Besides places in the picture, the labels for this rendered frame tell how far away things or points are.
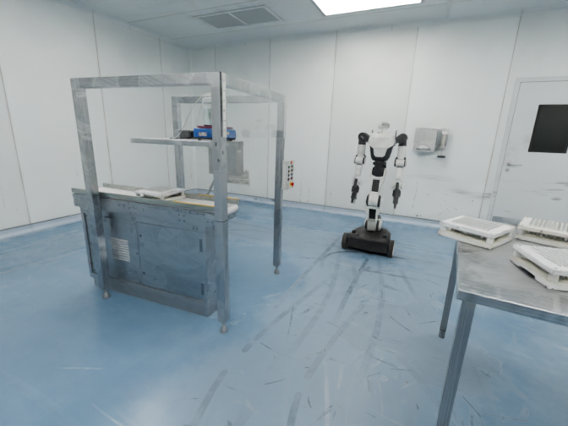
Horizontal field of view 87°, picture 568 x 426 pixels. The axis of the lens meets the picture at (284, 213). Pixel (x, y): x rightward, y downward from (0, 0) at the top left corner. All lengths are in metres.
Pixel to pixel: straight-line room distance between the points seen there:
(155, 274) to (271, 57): 4.39
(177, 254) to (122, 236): 0.51
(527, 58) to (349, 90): 2.27
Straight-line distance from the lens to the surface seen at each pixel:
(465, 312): 1.21
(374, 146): 3.58
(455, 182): 5.12
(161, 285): 2.54
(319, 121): 5.36
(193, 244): 2.19
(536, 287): 1.34
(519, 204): 5.28
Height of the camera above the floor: 1.33
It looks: 15 degrees down
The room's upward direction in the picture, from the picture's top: 2 degrees clockwise
